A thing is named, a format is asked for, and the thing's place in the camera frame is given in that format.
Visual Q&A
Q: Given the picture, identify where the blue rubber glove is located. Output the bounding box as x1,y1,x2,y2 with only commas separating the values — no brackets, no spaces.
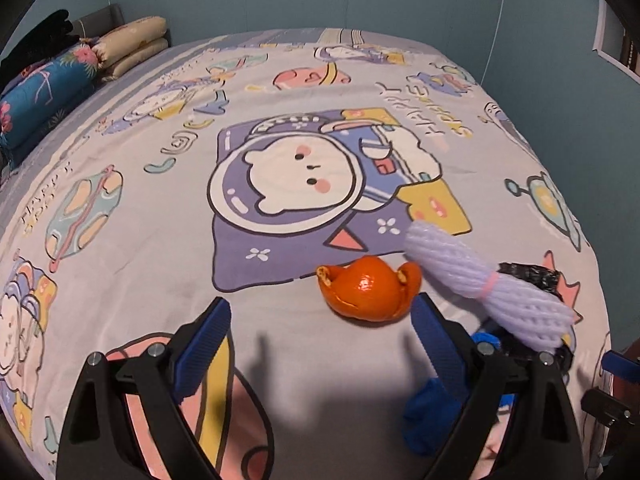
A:
401,329,516,456

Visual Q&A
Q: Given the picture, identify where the purple foam fruit net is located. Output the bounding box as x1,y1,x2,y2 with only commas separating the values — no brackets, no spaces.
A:
405,220,574,353

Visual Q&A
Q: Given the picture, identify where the black plastic bag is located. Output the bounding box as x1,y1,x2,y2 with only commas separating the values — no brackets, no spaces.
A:
497,261,576,361

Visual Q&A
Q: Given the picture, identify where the orange peel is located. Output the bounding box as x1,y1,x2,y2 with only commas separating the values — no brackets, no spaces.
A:
316,256,422,323

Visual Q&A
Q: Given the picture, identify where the cartoon space bed sheet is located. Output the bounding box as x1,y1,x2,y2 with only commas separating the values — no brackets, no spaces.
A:
1,29,611,479

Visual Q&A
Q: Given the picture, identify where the blue floral folded quilt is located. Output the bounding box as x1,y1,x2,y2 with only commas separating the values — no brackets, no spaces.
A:
1,44,99,158

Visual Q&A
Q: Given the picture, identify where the beige folded pillow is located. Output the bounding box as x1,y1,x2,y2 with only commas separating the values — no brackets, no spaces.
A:
92,16,169,81

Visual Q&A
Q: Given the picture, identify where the black clothing pile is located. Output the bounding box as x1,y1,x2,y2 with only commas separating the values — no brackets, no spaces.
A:
1,9,79,89

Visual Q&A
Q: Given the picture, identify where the grey bed headboard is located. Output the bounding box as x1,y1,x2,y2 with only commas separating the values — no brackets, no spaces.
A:
72,3,125,38

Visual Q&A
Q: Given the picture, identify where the dark framed window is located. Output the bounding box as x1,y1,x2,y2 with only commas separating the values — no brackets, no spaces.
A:
592,0,639,82

